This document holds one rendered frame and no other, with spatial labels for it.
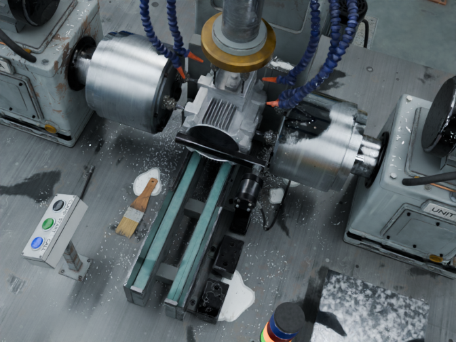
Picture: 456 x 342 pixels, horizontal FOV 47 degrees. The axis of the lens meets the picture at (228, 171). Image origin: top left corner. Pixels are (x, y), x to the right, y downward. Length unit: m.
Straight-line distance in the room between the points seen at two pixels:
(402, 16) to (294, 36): 2.05
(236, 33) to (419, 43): 2.25
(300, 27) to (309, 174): 0.40
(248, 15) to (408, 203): 0.59
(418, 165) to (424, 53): 2.05
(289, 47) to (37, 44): 0.67
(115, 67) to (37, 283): 0.61
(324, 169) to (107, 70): 0.61
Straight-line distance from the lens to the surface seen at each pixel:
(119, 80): 1.39
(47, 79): 1.46
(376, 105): 1.89
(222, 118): 1.37
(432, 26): 3.52
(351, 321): 1.39
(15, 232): 1.60
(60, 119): 1.59
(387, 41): 3.31
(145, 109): 1.39
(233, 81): 1.39
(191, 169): 1.49
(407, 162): 1.32
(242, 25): 1.20
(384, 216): 1.43
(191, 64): 1.52
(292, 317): 1.04
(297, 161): 1.33
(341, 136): 1.32
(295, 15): 1.46
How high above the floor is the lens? 2.20
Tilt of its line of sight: 60 degrees down
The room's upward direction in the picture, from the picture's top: 9 degrees clockwise
